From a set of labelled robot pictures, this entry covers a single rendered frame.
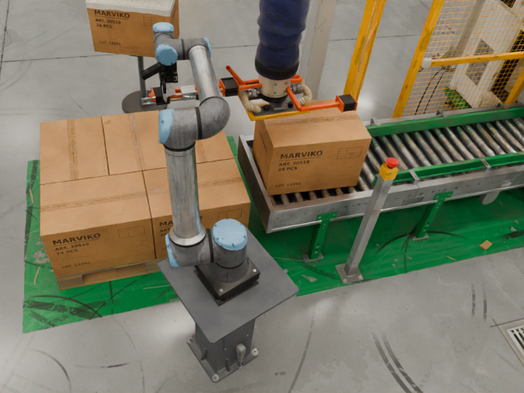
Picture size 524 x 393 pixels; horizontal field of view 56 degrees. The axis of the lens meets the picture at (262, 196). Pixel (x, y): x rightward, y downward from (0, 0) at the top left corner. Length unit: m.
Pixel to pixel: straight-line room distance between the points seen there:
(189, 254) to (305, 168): 1.12
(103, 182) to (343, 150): 1.46
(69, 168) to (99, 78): 1.87
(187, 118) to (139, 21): 2.29
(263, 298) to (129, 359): 1.02
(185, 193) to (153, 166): 1.34
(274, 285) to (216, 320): 0.33
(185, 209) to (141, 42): 2.29
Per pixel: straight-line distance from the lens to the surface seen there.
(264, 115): 2.59
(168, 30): 2.29
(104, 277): 3.31
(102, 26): 4.03
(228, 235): 2.06
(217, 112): 1.73
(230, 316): 2.27
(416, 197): 3.35
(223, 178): 3.10
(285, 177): 2.93
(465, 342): 3.44
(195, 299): 2.31
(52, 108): 4.68
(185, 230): 1.99
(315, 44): 3.85
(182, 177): 1.81
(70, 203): 3.04
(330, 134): 2.89
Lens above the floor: 2.73
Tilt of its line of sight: 47 degrees down
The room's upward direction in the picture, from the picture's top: 8 degrees clockwise
